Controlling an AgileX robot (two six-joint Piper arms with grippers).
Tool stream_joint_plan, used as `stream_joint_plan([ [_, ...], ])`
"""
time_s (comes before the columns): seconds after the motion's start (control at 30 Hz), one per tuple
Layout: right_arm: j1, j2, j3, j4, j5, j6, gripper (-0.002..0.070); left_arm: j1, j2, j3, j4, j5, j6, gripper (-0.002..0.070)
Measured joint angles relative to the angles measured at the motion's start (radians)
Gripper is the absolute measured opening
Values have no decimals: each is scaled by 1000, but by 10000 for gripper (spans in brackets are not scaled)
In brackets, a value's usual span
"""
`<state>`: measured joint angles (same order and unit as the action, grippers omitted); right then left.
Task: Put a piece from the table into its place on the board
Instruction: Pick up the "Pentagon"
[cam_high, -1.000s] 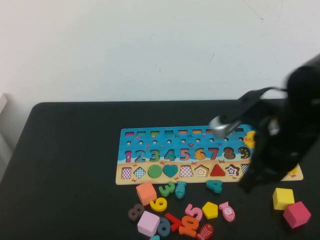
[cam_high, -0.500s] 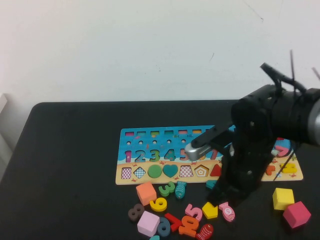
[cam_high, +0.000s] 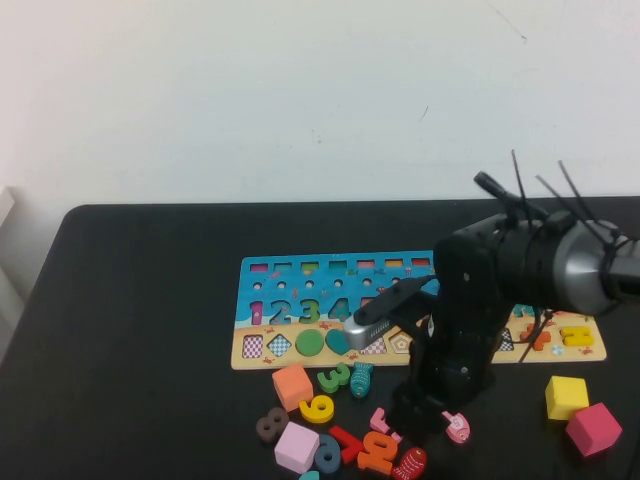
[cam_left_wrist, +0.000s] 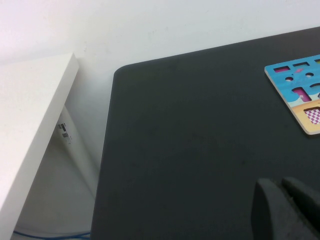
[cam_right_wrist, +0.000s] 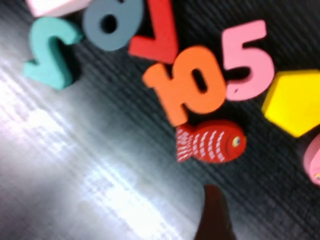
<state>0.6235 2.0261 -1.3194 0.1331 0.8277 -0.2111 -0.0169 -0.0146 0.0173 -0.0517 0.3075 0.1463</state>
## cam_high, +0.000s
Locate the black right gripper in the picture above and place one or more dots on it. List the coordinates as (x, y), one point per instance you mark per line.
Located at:
(450, 360)

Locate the pink number five piece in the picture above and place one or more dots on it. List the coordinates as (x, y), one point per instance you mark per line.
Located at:
(378, 420)

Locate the orange number ten piece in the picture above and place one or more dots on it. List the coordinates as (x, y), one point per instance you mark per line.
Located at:
(372, 457)

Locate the red number seven piece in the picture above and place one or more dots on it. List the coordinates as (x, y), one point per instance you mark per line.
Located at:
(350, 442)

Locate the green number three piece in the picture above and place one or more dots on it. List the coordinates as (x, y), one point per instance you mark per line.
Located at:
(341, 372)

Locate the blue-grey number nine piece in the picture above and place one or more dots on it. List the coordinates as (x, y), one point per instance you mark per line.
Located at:
(320, 445)

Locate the teal heart piece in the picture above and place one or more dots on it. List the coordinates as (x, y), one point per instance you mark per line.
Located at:
(336, 342)

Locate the yellow number six piece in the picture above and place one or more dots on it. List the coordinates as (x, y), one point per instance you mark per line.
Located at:
(307, 408)

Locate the small teal wooden piece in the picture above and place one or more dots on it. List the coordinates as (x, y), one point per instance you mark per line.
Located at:
(310, 476)

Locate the green circle piece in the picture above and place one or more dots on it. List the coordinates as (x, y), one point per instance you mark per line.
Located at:
(310, 343)

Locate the brown number eight piece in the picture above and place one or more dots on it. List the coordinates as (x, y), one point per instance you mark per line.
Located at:
(272, 425)

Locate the orange plus sign piece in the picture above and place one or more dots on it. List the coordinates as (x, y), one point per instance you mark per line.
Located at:
(542, 337)

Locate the colourful wooden puzzle board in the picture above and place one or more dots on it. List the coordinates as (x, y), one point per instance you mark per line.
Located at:
(295, 320)

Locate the yellow equals sign piece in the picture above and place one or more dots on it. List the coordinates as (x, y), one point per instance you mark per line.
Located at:
(570, 331)

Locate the pink wooden fish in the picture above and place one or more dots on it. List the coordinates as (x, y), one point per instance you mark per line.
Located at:
(457, 428)

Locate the red wooden fish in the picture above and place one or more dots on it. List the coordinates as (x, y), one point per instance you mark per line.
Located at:
(412, 462)

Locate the teal wooden fish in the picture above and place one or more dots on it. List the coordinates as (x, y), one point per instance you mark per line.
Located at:
(361, 382)

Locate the light pink wooden cube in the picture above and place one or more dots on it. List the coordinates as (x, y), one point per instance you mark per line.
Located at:
(295, 447)

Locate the orange wooden cube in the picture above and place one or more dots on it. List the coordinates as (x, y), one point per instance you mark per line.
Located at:
(292, 387)

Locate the yellow wooden cube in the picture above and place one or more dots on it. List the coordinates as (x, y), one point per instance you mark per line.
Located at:
(565, 399)

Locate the magenta wooden cube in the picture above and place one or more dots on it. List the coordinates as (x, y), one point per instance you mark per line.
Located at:
(594, 430)

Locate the black zip tie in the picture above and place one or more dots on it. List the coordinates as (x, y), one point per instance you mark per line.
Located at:
(560, 195)
(520, 185)
(575, 190)

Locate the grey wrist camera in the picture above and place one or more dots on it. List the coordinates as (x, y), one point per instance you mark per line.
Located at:
(360, 337)

